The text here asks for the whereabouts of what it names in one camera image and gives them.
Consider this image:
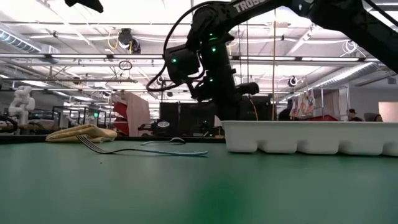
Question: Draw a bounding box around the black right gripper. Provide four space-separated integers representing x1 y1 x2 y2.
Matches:
188 70 242 121

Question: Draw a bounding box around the black partition panel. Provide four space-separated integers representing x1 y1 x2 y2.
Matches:
239 95 274 122

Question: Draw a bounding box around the black ceiling device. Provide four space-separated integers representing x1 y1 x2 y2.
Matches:
117 27 142 55

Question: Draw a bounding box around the black framed workstation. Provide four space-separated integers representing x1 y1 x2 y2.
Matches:
159 101 218 137

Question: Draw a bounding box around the black round lamp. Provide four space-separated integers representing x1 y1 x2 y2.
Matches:
151 119 172 138

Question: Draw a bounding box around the long ceiling light bar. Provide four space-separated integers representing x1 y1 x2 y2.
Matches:
107 54 307 62

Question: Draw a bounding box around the pink fabric partition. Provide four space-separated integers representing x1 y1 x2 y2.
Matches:
126 91 152 138

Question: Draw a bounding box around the white cutlery tray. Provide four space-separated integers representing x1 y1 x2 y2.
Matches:
221 120 398 157

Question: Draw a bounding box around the red panel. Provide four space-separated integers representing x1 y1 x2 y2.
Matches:
112 101 129 136

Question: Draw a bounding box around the green table mat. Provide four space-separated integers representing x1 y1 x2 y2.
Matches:
0 141 398 224

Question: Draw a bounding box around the white robot figure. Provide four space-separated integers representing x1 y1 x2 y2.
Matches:
7 85 36 126

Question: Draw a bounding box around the yellow folded cloth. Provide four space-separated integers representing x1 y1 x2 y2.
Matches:
45 123 118 144

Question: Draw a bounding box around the pale pink panel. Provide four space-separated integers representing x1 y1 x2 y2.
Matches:
377 101 398 123

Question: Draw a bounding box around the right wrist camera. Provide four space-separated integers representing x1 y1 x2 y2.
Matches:
235 81 261 96

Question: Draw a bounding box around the black hanging cable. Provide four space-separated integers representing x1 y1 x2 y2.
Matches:
245 20 251 84

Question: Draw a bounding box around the teal handled steel spoon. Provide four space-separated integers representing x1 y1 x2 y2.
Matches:
140 136 187 146

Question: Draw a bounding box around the teal handled steel fork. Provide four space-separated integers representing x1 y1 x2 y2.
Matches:
76 134 209 157

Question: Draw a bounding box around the silver ceiling duct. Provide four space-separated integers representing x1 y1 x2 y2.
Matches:
312 62 382 91
0 29 60 54

